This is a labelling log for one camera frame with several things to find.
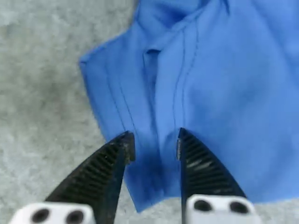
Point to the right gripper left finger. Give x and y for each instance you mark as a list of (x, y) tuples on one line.
[(93, 177)]

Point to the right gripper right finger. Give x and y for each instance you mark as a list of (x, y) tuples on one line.
[(201, 172)]

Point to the blue shirt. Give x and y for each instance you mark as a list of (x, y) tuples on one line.
[(210, 77)]

